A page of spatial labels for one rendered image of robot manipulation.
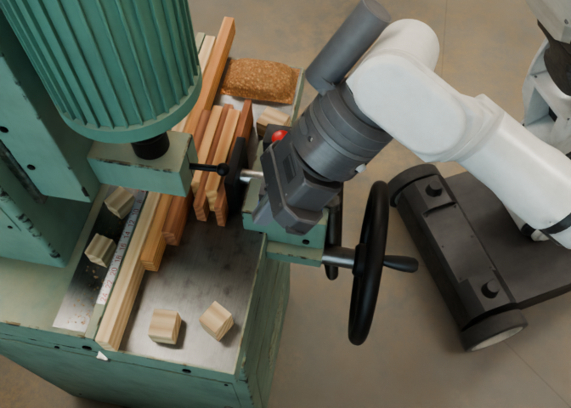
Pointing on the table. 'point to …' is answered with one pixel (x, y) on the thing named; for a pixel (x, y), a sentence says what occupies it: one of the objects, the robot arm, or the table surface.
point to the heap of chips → (261, 80)
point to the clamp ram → (238, 174)
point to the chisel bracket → (144, 170)
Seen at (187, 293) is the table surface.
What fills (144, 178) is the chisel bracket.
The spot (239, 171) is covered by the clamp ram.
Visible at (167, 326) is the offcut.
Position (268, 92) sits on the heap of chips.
